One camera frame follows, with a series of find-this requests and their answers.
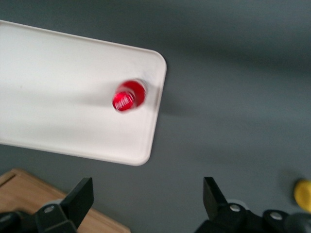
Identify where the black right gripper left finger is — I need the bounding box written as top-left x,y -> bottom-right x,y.
35,177 -> 95,233

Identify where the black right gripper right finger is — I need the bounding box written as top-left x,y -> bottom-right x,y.
194,176 -> 265,233

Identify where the red coke bottle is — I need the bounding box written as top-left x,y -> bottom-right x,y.
112,78 -> 148,115

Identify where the cream plastic tray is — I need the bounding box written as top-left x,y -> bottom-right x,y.
0,19 -> 168,167

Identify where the oak wooden drawer cabinet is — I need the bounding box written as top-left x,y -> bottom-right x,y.
0,168 -> 132,233

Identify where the yellow lemon-shaped object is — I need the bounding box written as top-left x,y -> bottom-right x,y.
292,178 -> 311,212

